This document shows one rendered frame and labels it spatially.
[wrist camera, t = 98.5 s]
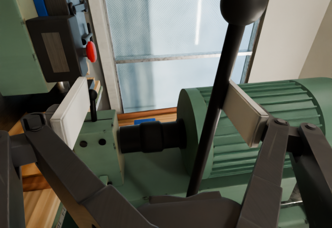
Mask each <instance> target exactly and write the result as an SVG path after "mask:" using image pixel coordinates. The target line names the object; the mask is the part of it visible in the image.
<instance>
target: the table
mask: <svg viewBox="0 0 332 228"><path fill-rule="evenodd" d="M34 95H35V94H25V95H12V96H2V94H1V92H0V130H5V131H7V132H9V131H10V130H11V128H12V127H13V126H14V125H15V124H16V123H17V122H18V120H19V119H20V118H21V117H22V116H23V115H24V114H25V112H26V109H25V105H26V103H27V102H28V101H29V100H30V99H31V98H32V97H33V96H34Z"/></svg>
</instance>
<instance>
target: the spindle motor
mask: <svg viewBox="0 0 332 228"><path fill-rule="evenodd" d="M236 85H237V86H238V87H240V88H241V89H242V90H243V91H244V92H245V93H246V94H247V95H248V96H249V97H250V98H252V99H253V100H254V101H255V102H257V103H258V104H260V105H262V106H263V107H264V109H266V110H267V111H268V112H269V113H270V114H271V115H272V116H273V117H274V118H281V119H283V120H285V121H287V122H288V123H289V124H290V126H293V127H299V126H300V124H301V123H303V122H307V123H312V124H314V125H316V126H318V127H319V128H320V129H321V131H322V132H323V134H324V136H325V137H326V139H327V141H328V143H329V144H330V146H331V148H332V78H328V77H313V78H301V79H289V80H278V81H266V82H254V83H242V84H236ZM212 88H213V86H206V87H195V88H182V89H181V90H180V93H179V97H178V102H177V113H176V116H177V118H182V119H183V121H184V124H185V129H186V136H187V146H186V149H181V150H180V151H181V155H182V159H183V162H184V165H185V167H186V170H187V172H188V174H189V176H190V177H191V174H192V170H193V165H194V161H195V157H196V153H197V149H198V145H199V141H200V137H201V133H202V129H203V125H204V121H205V117H206V113H207V109H208V104H209V100H210V96H211V92H212ZM261 144H262V141H261V140H260V142H259V145H258V147H257V148H250V147H249V146H248V145H247V143H246V142H245V141H244V139H243V138H242V136H241V135H240V133H239V132H238V131H237V129H236V128H235V126H234V125H233V123H232V122H231V120H230V119H229V118H228V116H227V115H226V113H225V112H224V110H223V109H222V111H221V114H220V118H219V121H218V125H217V128H216V131H215V135H214V138H213V142H212V145H211V148H210V152H209V155H208V159H207V163H206V167H205V170H204V174H203V177H202V179H207V178H214V177H222V176H229V175H237V174H244V173H251V172H252V170H253V167H254V165H255V162H256V159H257V156H258V152H259V149H260V147H261ZM288 167H292V164H291V160H290V156H289V153H288V152H286V155H285V162H284V168H288Z"/></svg>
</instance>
